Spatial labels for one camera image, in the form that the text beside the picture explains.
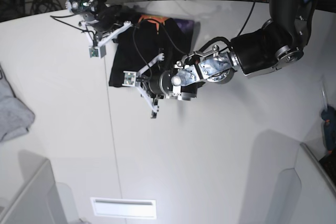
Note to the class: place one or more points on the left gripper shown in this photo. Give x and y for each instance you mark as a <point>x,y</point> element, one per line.
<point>153,80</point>

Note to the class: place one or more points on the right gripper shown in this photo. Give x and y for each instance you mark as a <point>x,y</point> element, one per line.
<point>103,21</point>

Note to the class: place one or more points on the black T-shirt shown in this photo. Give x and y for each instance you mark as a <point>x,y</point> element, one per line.
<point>150,36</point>

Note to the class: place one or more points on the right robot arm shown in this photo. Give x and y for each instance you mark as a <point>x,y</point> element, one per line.
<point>75,5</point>

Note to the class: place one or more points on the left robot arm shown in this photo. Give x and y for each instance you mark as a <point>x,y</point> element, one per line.
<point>278,43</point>

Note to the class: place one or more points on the grey cloth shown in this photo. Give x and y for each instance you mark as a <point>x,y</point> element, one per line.
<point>16,117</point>

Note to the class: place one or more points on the blue glue gun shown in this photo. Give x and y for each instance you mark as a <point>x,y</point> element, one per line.
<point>328,117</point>

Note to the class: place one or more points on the black keyboard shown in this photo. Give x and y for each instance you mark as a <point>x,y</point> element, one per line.
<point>328,163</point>

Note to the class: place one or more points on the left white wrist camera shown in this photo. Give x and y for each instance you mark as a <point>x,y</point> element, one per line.
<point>130,78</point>

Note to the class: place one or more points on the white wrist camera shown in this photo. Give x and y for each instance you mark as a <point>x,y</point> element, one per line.
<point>130,78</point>
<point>98,52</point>

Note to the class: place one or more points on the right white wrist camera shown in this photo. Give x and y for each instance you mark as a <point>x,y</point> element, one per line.
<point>98,52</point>

